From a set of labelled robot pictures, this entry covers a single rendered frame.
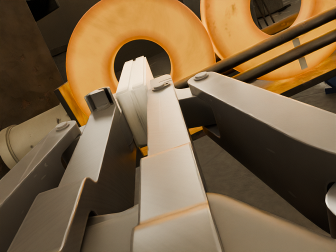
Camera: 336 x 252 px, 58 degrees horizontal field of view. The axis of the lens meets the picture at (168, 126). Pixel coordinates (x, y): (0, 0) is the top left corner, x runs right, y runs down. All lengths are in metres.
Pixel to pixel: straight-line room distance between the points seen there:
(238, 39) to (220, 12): 0.03
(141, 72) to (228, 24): 0.18
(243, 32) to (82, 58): 0.16
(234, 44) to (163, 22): 0.07
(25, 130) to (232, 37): 0.24
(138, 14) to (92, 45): 0.05
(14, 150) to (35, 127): 0.03
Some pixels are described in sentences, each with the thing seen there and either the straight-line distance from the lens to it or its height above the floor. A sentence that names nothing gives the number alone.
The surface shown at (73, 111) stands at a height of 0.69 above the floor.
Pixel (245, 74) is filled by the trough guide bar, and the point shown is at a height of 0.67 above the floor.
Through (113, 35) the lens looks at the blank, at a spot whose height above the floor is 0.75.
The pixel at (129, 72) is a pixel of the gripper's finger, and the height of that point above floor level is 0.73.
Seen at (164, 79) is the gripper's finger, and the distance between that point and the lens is 0.16.
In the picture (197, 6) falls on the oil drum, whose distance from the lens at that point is 2.74.
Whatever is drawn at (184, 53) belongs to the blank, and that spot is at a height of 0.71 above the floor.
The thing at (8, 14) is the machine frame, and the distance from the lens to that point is 0.54.
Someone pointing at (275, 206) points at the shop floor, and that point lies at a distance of 1.21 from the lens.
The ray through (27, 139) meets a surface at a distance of 0.35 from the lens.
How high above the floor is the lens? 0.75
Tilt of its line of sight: 19 degrees down
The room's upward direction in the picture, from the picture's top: 20 degrees counter-clockwise
